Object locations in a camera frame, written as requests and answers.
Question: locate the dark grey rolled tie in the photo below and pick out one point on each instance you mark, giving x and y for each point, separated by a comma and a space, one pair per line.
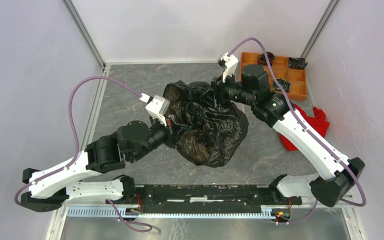
297, 63

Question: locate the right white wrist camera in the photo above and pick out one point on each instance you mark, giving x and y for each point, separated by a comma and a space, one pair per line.
228, 62

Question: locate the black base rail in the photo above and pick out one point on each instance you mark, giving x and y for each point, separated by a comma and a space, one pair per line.
205, 199

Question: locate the left aluminium corner post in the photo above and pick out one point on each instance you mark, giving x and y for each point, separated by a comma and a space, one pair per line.
82, 29

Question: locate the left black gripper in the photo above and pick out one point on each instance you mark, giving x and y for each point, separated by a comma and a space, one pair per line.
173, 130

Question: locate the wooden compartment tray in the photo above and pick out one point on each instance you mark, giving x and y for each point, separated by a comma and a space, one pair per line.
296, 77

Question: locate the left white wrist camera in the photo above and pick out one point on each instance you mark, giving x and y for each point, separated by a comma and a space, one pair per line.
156, 107

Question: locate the right aluminium corner post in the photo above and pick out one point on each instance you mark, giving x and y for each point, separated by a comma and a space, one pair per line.
324, 19

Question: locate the aluminium corner post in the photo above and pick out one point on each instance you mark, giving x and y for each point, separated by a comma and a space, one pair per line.
324, 19
82, 29

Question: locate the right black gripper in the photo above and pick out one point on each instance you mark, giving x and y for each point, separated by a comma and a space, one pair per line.
219, 88

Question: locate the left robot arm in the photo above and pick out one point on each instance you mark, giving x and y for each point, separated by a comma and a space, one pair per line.
48, 190

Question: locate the red cloth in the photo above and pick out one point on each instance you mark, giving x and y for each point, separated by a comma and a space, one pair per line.
318, 122

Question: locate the blue yellow rolled tie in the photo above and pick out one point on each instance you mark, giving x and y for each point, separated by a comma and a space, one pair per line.
285, 85

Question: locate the black trash bag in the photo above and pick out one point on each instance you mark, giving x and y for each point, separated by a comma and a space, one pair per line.
210, 133

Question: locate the orange black rolled tie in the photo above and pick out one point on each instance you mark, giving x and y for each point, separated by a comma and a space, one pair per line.
266, 59

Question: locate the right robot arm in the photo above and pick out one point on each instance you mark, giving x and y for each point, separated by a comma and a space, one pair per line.
337, 176

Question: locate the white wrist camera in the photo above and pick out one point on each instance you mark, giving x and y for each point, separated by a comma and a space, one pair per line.
156, 107
228, 62

